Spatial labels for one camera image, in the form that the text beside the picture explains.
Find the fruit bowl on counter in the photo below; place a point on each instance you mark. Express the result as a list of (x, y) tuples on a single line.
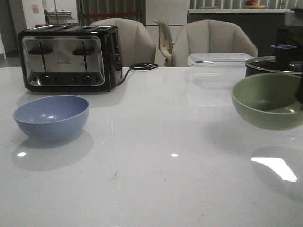
[(252, 4)]

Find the white refrigerator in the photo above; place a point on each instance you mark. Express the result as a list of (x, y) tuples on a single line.
[(174, 12)]

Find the black and chrome toaster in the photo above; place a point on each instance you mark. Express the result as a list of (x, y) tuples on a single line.
[(60, 58)]

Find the clear plastic storage container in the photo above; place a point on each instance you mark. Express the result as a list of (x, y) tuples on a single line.
[(217, 71)]

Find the beige plastic chair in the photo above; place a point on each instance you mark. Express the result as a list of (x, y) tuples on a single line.
[(165, 43)]

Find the beige armchair right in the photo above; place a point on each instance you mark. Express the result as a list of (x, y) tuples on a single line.
[(210, 36)]

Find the green plastic bowl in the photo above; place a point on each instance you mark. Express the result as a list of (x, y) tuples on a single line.
[(268, 101)]

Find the dark kitchen counter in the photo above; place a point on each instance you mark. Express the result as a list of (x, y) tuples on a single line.
[(260, 25)]

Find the dark blue cooking pot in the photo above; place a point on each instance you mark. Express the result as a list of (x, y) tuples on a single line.
[(268, 64)]

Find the beige armchair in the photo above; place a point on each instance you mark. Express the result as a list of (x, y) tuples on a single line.
[(210, 36), (135, 41)]

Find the metal cart in hallway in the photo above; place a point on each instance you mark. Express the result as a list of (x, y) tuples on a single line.
[(60, 12)]

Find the beige armchair left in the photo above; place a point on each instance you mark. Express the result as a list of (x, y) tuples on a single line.
[(135, 41)]

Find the red barrier belt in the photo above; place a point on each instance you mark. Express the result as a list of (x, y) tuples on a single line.
[(111, 14)]

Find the blue plastic bowl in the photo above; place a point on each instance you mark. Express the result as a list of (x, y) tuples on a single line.
[(52, 118)]

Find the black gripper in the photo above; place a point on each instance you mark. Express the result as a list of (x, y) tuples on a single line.
[(288, 47)]

